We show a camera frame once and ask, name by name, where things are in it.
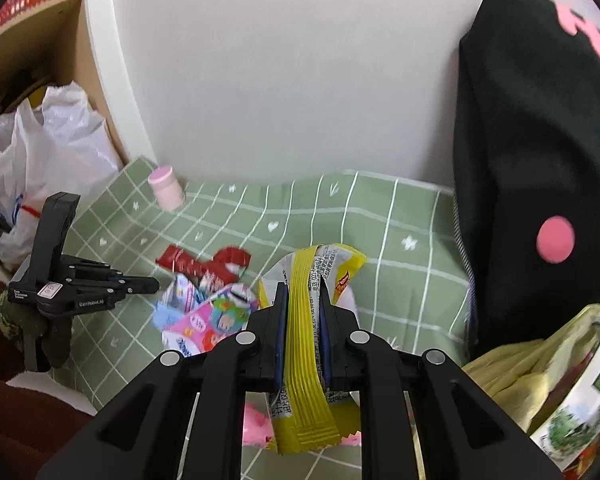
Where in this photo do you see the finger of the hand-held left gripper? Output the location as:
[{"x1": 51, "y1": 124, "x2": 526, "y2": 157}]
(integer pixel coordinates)
[
  {"x1": 65, "y1": 276, "x2": 160, "y2": 312},
  {"x1": 62, "y1": 255, "x2": 132, "y2": 282}
]

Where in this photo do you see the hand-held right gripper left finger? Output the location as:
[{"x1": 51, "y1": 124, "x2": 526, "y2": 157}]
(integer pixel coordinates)
[{"x1": 37, "y1": 282, "x2": 289, "y2": 480}]

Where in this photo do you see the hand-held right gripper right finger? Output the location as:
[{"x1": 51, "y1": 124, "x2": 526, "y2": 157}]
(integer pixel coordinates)
[{"x1": 317, "y1": 280, "x2": 563, "y2": 480}]

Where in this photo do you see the yellow snack wrapper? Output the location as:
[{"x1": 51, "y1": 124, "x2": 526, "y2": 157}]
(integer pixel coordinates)
[{"x1": 257, "y1": 244, "x2": 368, "y2": 456}]

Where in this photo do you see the pink jar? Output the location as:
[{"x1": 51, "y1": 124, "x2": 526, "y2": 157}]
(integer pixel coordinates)
[{"x1": 147, "y1": 164, "x2": 186, "y2": 211}]

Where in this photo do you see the yellow plastic bag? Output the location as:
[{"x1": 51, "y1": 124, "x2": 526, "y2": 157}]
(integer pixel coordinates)
[{"x1": 462, "y1": 302, "x2": 600, "y2": 441}]

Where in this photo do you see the white green printed packet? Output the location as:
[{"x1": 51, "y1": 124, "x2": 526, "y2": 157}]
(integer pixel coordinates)
[{"x1": 530, "y1": 325, "x2": 600, "y2": 471}]

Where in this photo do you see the person's left forearm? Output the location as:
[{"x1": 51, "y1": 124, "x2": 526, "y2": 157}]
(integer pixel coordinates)
[{"x1": 0, "y1": 280, "x2": 98, "y2": 480}]

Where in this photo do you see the red white wrapper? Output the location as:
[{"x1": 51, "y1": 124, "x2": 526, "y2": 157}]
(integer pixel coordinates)
[{"x1": 155, "y1": 246, "x2": 251, "y2": 286}]

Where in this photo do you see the pink toy caterpillar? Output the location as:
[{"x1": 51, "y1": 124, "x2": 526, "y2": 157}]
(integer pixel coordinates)
[{"x1": 242, "y1": 400, "x2": 363, "y2": 450}]

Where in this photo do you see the pink cartoon wrapper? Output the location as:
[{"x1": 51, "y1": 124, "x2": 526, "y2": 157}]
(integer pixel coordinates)
[{"x1": 162, "y1": 285, "x2": 261, "y2": 358}]

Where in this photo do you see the green checked tablecloth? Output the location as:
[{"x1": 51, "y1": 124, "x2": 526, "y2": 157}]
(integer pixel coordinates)
[{"x1": 55, "y1": 157, "x2": 473, "y2": 480}]

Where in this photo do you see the white plastic bag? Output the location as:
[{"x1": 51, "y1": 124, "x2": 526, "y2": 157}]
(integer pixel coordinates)
[{"x1": 0, "y1": 82, "x2": 123, "y2": 271}]

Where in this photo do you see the wooden shelf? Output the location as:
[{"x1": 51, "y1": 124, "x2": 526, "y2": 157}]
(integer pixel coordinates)
[{"x1": 0, "y1": 0, "x2": 131, "y2": 171}]

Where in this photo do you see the black pillow with pink print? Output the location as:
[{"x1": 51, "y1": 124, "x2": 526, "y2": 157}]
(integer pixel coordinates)
[{"x1": 452, "y1": 0, "x2": 600, "y2": 361}]

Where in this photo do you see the white curved frame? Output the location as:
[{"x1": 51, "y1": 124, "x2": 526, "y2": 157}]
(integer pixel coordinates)
[{"x1": 82, "y1": 0, "x2": 158, "y2": 166}]

